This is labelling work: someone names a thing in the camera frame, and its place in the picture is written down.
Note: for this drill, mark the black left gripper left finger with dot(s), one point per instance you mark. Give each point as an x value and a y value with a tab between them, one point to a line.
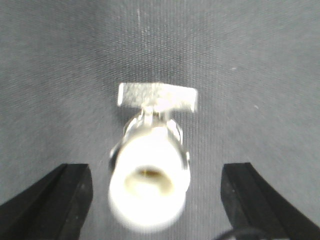
53	208

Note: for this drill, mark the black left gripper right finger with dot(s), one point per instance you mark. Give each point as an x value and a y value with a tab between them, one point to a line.
256	211

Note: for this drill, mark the white metal valve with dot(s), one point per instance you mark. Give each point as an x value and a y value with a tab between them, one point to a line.
150	165

